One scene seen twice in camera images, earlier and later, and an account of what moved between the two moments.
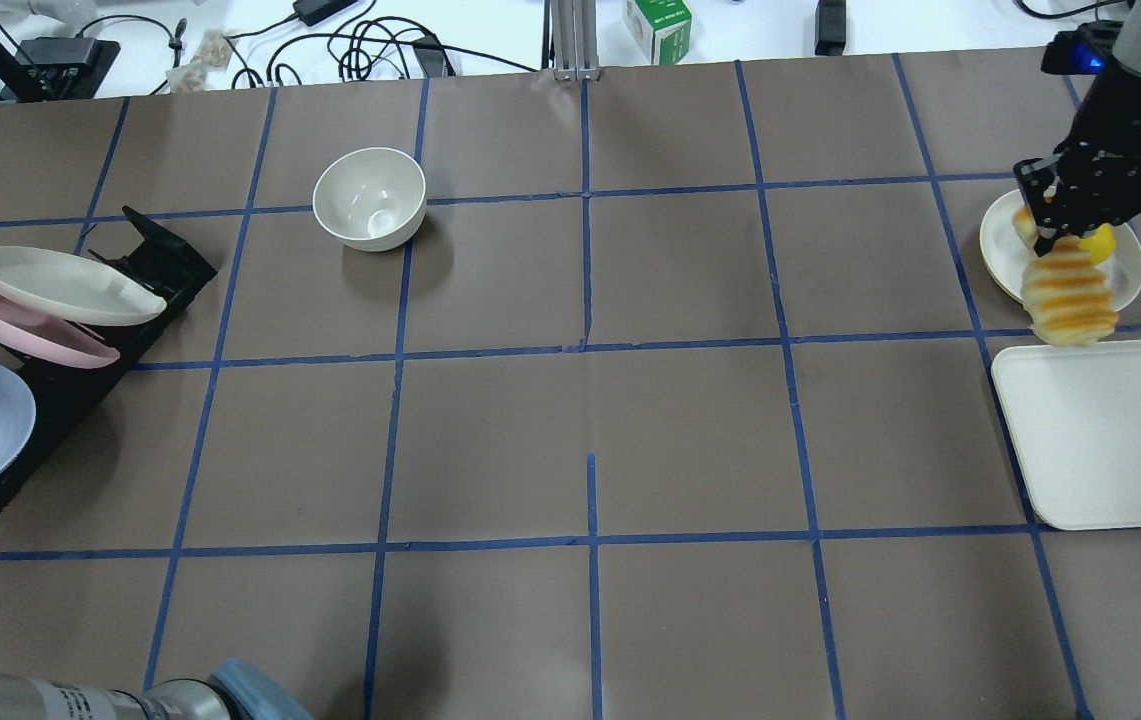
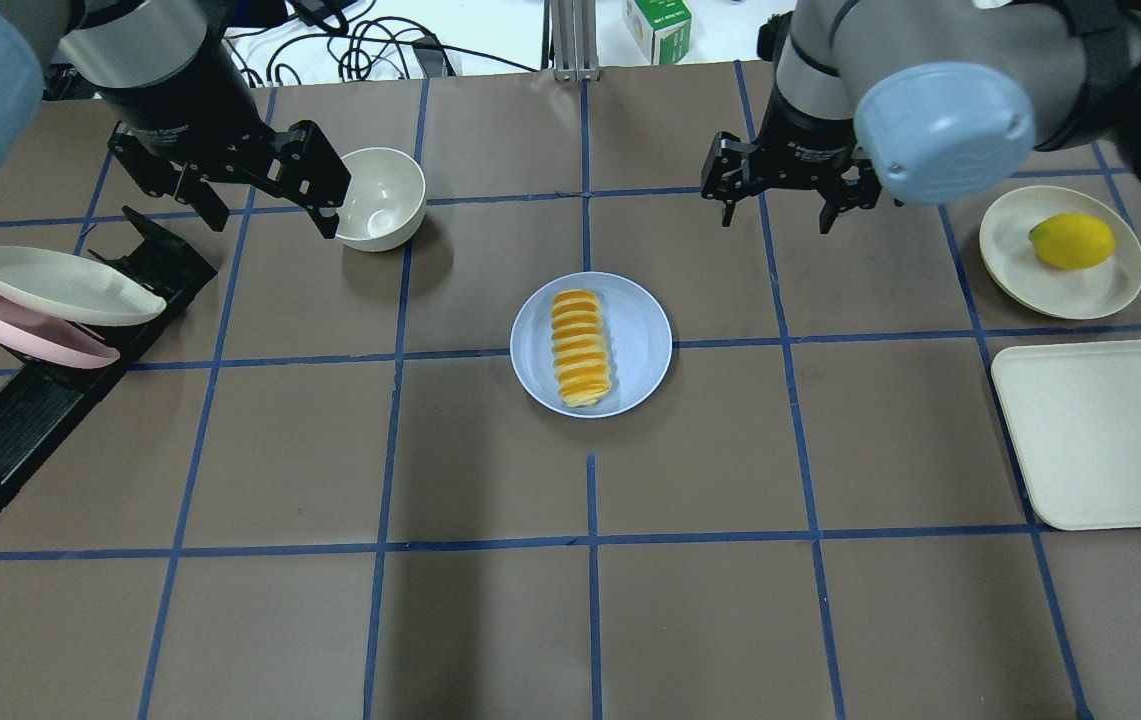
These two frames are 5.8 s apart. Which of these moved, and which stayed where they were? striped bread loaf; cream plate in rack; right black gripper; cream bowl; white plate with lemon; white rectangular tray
Moved: striped bread loaf; right black gripper
Stayed: cream bowl; white plate with lemon; white rectangular tray; cream plate in rack
